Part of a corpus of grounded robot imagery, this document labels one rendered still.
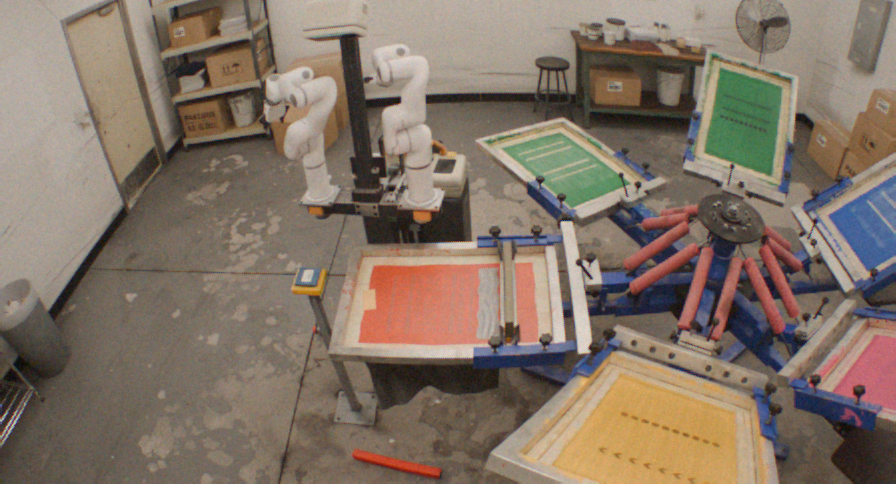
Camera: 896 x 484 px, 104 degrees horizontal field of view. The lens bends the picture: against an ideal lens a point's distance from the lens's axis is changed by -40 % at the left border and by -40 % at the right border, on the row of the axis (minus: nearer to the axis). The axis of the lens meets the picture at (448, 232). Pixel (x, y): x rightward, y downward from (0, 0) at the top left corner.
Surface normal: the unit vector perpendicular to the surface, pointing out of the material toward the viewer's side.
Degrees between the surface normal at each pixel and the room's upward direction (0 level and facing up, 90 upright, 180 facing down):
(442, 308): 0
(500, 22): 90
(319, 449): 0
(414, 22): 90
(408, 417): 0
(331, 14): 64
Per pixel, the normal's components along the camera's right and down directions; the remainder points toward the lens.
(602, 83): -0.04, 0.51
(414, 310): -0.07, -0.79
